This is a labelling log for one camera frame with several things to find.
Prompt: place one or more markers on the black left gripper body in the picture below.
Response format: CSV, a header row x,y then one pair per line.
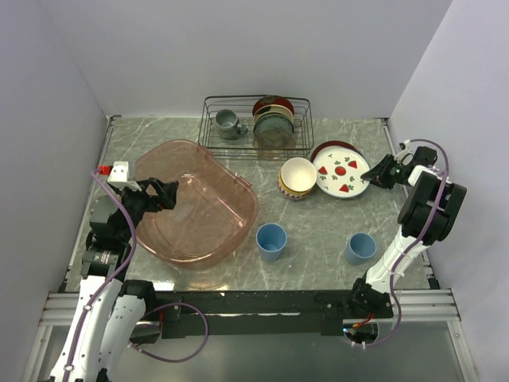
x,y
136,201

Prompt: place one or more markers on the tan bottom plate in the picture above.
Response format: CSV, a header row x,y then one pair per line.
x,y
343,195

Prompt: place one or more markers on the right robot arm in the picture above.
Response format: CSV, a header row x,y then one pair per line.
x,y
427,217

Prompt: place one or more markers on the blue plastic cup left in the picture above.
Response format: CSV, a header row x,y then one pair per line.
x,y
271,240

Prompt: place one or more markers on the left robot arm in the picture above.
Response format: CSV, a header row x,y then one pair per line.
x,y
109,305

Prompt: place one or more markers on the red rimmed cream plate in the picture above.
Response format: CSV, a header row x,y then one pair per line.
x,y
332,143

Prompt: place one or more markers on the red floral plate in rack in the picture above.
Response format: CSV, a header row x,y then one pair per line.
x,y
268,101

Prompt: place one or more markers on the blue plastic cup right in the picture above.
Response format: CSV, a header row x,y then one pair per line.
x,y
360,248

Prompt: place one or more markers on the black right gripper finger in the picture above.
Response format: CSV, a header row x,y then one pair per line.
x,y
376,180
380,170

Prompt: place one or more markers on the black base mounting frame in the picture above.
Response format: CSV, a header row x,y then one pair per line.
x,y
236,312

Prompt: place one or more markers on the cream plate in rack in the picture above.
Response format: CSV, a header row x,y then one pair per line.
x,y
273,110

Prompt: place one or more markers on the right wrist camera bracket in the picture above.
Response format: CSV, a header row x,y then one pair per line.
x,y
405,150

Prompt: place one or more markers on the pink transparent plastic bin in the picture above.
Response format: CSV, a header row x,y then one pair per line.
x,y
214,212

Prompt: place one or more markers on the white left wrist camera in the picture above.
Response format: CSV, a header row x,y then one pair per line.
x,y
119,175

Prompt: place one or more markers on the beige crackle plate in rack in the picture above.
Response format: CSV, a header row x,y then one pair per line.
x,y
273,139

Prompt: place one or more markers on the blue plastic cup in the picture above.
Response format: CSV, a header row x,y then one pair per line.
x,y
360,248
271,240

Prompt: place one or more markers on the grey ceramic mug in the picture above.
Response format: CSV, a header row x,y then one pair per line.
x,y
228,126

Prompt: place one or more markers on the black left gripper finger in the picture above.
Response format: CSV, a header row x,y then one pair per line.
x,y
152,185
167,194

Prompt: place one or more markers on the metal wire dish rack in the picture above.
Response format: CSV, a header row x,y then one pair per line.
x,y
242,147

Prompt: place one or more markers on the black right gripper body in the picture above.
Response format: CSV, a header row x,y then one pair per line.
x,y
392,175

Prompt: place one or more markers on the white watermelon pattern plate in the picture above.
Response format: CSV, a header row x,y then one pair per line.
x,y
340,168

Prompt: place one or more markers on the stacked patterned ceramic bowls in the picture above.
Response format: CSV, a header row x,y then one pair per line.
x,y
296,178

